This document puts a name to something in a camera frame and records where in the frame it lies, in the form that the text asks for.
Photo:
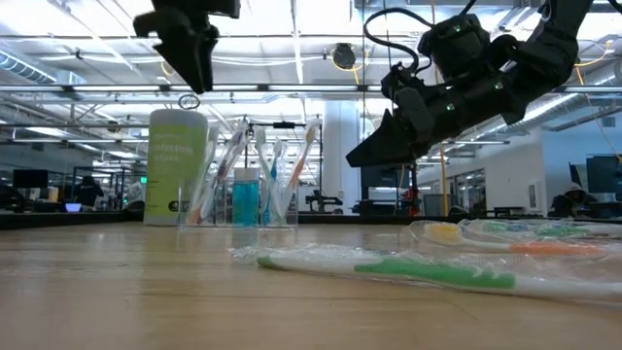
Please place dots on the black aluminium table frame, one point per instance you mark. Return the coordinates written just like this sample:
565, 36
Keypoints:
73, 220

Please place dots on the blue and white toothbrush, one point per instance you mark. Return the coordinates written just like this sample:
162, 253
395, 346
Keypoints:
274, 167

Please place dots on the yellow pole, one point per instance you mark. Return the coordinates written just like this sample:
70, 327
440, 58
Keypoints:
443, 185

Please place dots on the black background robot arm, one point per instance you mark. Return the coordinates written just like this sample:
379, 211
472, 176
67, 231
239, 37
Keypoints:
323, 200

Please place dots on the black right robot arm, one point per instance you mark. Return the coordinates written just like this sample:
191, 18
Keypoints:
549, 53

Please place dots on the person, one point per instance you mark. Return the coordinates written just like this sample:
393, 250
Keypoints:
87, 192
573, 199

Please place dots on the small blue bottle white cap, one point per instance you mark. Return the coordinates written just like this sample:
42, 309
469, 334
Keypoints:
245, 199

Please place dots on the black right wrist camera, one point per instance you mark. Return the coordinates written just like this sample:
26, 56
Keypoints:
454, 46

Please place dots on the clear acrylic organizer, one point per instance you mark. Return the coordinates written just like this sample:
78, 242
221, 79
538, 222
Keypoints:
291, 214

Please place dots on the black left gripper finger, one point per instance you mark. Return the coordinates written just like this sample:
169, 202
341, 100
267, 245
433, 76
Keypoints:
180, 48
208, 58

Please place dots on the green wipes canister white lid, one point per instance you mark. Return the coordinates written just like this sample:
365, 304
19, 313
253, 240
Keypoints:
175, 185

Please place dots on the green and white toothbrush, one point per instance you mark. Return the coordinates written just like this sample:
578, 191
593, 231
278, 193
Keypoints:
427, 273
559, 231

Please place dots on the purple and white toothbrush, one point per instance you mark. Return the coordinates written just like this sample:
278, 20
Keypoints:
228, 160

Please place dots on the black monitor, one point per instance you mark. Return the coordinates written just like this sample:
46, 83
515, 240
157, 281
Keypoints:
30, 178
602, 175

